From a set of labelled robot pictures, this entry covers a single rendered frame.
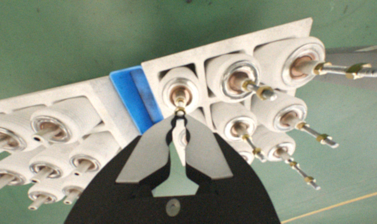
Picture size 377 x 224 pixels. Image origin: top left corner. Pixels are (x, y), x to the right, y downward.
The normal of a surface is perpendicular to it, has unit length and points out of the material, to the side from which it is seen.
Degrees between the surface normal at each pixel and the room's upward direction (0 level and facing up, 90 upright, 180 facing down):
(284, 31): 0
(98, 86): 90
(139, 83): 0
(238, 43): 0
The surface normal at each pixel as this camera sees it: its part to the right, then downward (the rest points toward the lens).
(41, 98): 0.05, 0.47
